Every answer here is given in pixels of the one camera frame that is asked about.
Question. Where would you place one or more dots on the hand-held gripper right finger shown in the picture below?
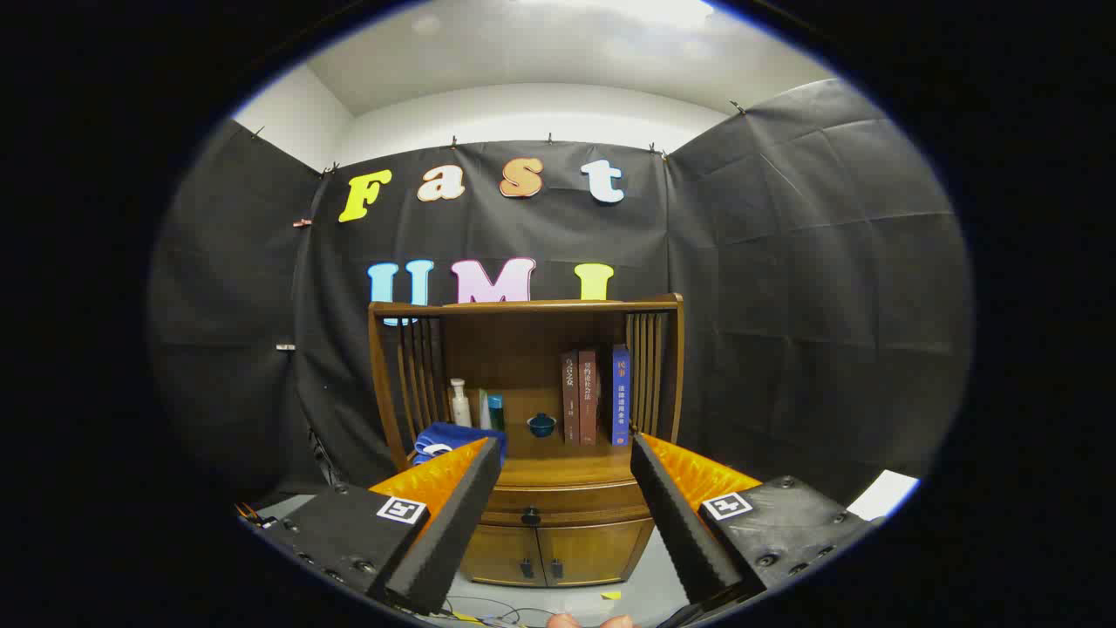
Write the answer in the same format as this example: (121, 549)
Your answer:
(676, 523)

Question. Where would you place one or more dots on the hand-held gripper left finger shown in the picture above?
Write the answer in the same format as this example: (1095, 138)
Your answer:
(453, 523)

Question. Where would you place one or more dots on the wooden drawer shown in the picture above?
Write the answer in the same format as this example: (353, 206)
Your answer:
(580, 504)

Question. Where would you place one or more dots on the wooden cabinet door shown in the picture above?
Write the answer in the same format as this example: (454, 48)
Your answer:
(593, 549)
(497, 554)

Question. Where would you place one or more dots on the wooden countertop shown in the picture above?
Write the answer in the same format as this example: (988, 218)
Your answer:
(567, 467)

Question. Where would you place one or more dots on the wooden cabinet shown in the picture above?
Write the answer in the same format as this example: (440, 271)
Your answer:
(514, 349)

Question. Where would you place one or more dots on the blue folded towel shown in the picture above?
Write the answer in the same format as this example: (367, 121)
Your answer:
(445, 436)

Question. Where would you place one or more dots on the white pump bottle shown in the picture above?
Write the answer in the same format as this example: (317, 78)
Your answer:
(459, 408)

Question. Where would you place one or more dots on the teal capped bottle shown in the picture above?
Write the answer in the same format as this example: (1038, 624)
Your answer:
(495, 414)

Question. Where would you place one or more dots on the dark blue lidded teacup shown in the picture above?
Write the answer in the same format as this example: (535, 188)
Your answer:
(541, 426)

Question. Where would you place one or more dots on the blue book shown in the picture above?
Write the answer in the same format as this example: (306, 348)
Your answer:
(620, 397)

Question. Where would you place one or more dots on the reddish brown book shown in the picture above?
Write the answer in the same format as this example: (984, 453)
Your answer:
(588, 401)

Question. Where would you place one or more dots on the dark brown book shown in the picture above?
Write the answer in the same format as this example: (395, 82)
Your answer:
(570, 401)

